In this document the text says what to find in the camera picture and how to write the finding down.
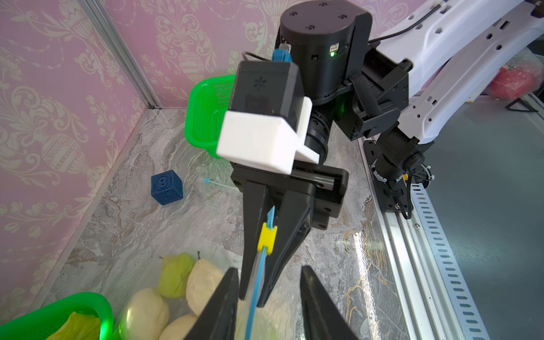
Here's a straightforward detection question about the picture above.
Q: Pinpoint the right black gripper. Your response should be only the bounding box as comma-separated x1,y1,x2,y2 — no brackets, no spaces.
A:
231,163,349,307

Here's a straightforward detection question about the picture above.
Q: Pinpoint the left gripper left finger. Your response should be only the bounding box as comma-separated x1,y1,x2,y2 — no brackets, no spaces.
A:
184,267,239,340

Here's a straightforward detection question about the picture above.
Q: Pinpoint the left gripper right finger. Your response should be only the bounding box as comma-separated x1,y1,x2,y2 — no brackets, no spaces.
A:
300,266,358,340

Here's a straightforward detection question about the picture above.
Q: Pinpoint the clear zip-top bag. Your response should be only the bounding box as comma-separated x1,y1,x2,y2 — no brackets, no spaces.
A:
114,177,298,340

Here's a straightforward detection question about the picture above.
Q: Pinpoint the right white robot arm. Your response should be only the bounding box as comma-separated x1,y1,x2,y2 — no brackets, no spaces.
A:
217,1,543,307

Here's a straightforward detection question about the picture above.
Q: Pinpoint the green pear in bag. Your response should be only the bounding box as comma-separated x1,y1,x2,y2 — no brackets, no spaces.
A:
158,253,195,299

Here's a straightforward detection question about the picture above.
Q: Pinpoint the cream pear in bag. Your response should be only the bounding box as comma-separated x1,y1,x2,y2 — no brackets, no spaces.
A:
119,288,169,339

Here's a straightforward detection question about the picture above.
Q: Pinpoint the blue cube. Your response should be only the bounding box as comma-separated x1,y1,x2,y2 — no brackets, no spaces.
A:
151,170,184,205

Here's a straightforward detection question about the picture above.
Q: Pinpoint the empty green basket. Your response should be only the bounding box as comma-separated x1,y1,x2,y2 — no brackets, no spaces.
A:
184,75,235,158

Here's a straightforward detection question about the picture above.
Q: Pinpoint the yellow-green lettuce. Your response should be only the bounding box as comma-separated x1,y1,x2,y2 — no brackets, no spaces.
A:
47,313,101,340

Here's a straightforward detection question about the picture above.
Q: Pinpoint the green basket with produce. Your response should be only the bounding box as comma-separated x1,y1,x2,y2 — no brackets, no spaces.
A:
1,293,114,339

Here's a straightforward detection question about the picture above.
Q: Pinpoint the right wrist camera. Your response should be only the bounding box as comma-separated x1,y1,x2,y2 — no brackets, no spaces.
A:
216,43,320,174

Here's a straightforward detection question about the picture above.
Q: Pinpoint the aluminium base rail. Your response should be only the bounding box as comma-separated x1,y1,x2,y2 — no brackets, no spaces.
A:
360,140,490,339

